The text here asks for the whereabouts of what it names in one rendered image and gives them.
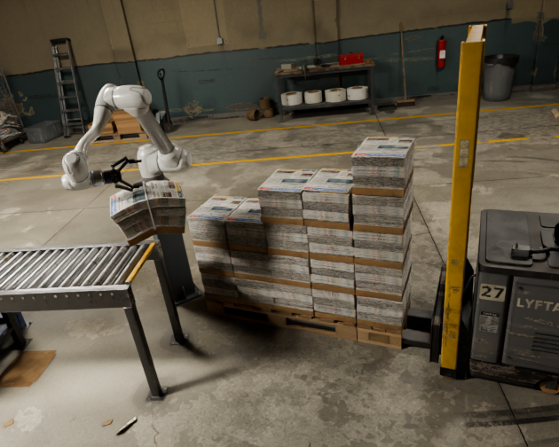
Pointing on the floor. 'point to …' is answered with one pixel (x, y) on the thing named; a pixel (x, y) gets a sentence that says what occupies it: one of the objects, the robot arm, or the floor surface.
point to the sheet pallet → (119, 121)
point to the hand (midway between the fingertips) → (141, 172)
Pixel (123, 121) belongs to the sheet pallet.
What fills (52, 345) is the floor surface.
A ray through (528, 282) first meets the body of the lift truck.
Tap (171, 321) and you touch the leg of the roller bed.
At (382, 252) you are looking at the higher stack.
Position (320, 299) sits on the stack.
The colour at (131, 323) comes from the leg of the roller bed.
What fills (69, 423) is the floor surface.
